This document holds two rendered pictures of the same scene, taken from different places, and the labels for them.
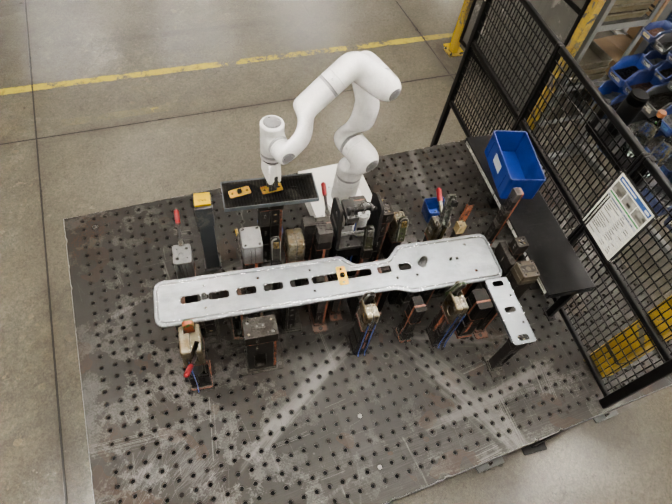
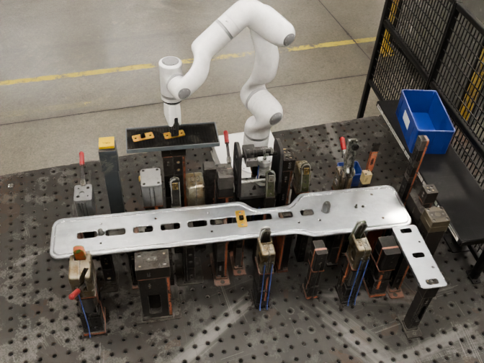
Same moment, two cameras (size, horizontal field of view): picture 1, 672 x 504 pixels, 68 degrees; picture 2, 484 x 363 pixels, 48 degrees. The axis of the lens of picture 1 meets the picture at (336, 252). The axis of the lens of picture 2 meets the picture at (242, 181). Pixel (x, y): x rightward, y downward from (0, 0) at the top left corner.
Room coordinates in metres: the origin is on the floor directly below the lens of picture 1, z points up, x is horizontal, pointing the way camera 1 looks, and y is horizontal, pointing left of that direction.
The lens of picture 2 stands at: (-0.33, -0.29, 2.55)
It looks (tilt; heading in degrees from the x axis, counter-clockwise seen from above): 44 degrees down; 10
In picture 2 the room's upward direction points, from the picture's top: 4 degrees clockwise
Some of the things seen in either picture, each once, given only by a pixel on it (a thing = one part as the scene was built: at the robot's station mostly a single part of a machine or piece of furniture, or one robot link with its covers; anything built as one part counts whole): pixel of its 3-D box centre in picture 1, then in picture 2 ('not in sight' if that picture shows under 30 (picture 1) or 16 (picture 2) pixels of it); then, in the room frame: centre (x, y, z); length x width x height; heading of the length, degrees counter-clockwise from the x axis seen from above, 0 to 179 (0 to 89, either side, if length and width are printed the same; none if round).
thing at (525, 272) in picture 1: (510, 290); (424, 243); (1.21, -0.77, 0.88); 0.08 x 0.08 x 0.36; 23
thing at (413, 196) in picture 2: (495, 271); (408, 227); (1.32, -0.72, 0.85); 0.12 x 0.03 x 0.30; 23
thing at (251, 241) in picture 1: (252, 265); (154, 212); (1.06, 0.33, 0.90); 0.13 x 0.10 x 0.41; 23
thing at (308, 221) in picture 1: (305, 248); (209, 199); (1.20, 0.13, 0.90); 0.05 x 0.05 x 0.40; 23
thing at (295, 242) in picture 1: (293, 263); (195, 212); (1.12, 0.17, 0.89); 0.13 x 0.11 x 0.38; 23
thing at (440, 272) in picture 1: (337, 278); (236, 221); (1.03, -0.03, 1.00); 1.38 x 0.22 x 0.02; 113
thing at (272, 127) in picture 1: (272, 137); (171, 77); (1.27, 0.29, 1.44); 0.09 x 0.08 x 0.13; 43
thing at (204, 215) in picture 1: (208, 235); (113, 184); (1.16, 0.54, 0.92); 0.08 x 0.08 x 0.44; 23
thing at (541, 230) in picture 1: (523, 207); (436, 161); (1.58, -0.79, 1.02); 0.90 x 0.22 x 0.03; 23
